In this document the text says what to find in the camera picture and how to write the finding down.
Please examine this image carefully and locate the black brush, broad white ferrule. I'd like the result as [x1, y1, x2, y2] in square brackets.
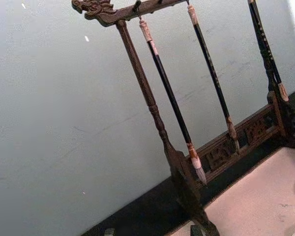
[138, 18, 207, 185]

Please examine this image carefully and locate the black brush, gold speckled handle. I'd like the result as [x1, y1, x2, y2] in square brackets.
[247, 0, 290, 103]

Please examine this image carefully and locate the black brush, slim brown tip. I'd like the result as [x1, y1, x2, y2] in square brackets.
[186, 3, 241, 155]

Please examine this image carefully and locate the pale felt writing mat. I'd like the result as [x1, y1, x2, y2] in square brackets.
[171, 145, 295, 236]

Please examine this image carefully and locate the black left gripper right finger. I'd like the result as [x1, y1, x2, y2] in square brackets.
[190, 225, 203, 236]

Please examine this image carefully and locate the black table cloth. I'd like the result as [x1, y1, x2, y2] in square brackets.
[80, 86, 295, 236]

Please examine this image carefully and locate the carved dark wooden brush rack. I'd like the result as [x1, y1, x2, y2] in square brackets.
[71, 0, 295, 236]

